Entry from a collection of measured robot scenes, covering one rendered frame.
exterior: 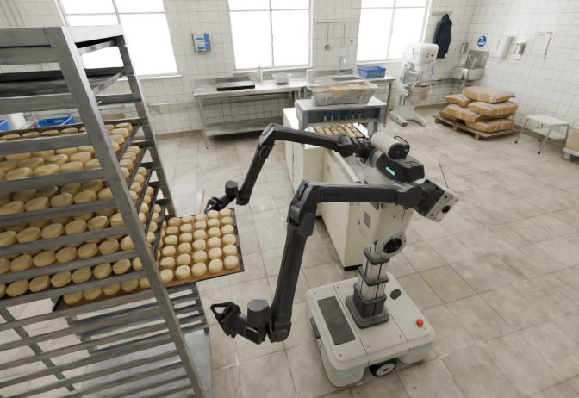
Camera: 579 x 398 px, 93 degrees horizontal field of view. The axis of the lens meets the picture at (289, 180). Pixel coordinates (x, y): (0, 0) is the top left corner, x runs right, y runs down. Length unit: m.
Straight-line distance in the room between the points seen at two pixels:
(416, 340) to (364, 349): 0.31
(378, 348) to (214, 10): 4.80
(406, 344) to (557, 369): 0.96
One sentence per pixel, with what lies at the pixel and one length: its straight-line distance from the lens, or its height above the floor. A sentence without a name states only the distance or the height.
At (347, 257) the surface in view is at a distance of 2.30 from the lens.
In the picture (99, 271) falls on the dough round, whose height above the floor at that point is 1.15.
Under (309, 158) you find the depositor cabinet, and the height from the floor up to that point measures 0.74.
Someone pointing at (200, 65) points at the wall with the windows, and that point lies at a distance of 5.21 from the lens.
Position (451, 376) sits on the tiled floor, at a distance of 2.19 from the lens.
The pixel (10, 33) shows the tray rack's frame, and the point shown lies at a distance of 0.75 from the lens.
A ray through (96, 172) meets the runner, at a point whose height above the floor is 1.51.
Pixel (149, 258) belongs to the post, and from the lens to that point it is 0.93.
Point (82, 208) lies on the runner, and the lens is 0.89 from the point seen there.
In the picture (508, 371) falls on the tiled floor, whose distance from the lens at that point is 2.36.
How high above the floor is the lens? 1.82
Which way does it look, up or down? 30 degrees down
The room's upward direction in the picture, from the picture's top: 2 degrees counter-clockwise
